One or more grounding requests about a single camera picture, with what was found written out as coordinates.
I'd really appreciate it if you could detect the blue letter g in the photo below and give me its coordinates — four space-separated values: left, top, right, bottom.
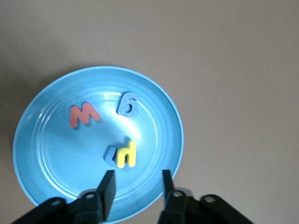
116 91 142 117

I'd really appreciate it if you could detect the yellow small letter h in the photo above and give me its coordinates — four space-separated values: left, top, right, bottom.
116 140 137 168

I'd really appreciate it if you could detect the blue plate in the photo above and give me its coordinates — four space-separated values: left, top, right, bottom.
13 66 185 222

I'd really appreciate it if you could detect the blue small letter m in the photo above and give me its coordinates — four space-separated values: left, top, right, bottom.
104 144 130 172

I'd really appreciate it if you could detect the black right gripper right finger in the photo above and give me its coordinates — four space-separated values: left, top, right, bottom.
157 169 255 224

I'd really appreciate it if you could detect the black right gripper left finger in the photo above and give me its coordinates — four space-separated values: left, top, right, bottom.
11 169 116 224

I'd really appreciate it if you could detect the red letter w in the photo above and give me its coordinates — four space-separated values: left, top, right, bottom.
69 102 101 128

